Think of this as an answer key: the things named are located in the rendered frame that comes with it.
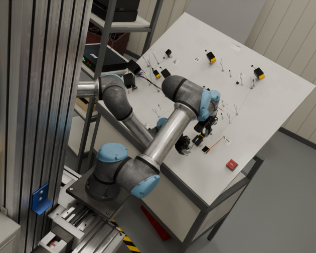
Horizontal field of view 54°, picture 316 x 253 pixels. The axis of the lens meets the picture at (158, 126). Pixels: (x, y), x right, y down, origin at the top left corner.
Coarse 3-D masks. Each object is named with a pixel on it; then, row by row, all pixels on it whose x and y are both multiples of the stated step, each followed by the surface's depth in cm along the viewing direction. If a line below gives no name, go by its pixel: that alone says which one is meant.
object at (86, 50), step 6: (90, 48) 257; (96, 48) 260; (108, 48) 268; (84, 54) 244; (90, 54) 247; (96, 54) 251; (108, 54) 258; (114, 54) 262; (84, 60) 243; (90, 60) 239; (96, 60) 242; (108, 60) 248; (114, 60) 252; (120, 60) 255; (90, 66) 239; (102, 66) 239; (108, 66) 243; (114, 66) 248; (120, 66) 253
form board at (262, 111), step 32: (192, 32) 241; (160, 64) 238; (192, 64) 230; (224, 64) 222; (256, 64) 214; (128, 96) 236; (160, 96) 227; (224, 96) 212; (256, 96) 205; (288, 96) 198; (192, 128) 210; (224, 128) 203; (256, 128) 197; (192, 160) 201; (224, 160) 195
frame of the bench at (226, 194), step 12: (96, 120) 255; (96, 132) 259; (228, 192) 213; (144, 204) 236; (216, 204) 200; (156, 216) 229; (204, 216) 196; (168, 228) 223; (192, 228) 206; (216, 228) 266; (180, 240) 218; (180, 252) 220
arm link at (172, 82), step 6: (168, 78) 134; (174, 78) 132; (180, 78) 132; (162, 84) 138; (168, 84) 132; (174, 84) 130; (162, 90) 138; (168, 90) 132; (174, 90) 130; (168, 96) 134
